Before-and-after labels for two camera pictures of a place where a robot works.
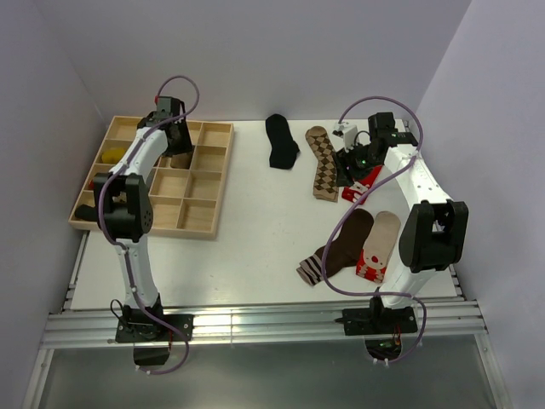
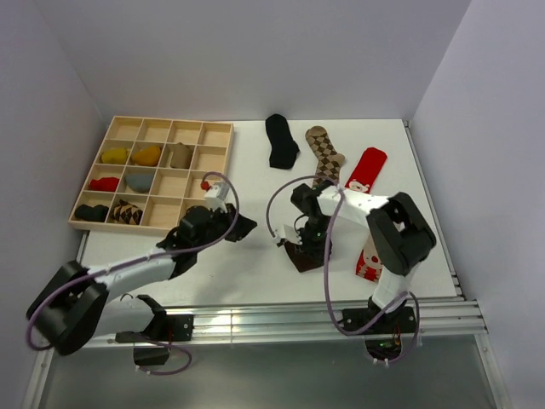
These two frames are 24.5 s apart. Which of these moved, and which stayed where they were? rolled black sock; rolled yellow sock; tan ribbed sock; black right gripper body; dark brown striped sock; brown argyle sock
Moved: dark brown striped sock; black right gripper body
Stayed: tan ribbed sock; rolled black sock; rolled yellow sock; brown argyle sock
